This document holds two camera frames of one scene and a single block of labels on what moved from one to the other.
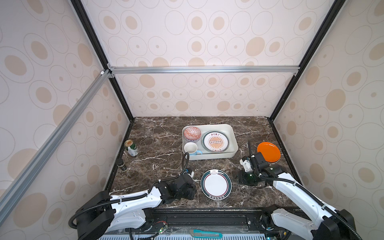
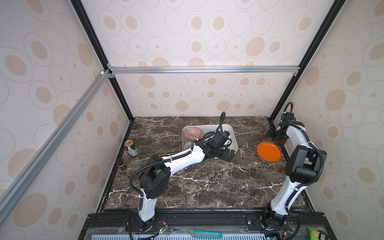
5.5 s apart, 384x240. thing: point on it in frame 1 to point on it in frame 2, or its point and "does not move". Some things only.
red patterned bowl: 192,134 does not move
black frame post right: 326,23 does not move
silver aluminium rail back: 112,71 does not move
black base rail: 231,221 does not move
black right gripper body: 249,179 to 279,137
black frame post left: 94,39 does not move
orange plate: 270,152 does not move
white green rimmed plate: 216,184 to 208,134
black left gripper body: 188,194 to 222,154
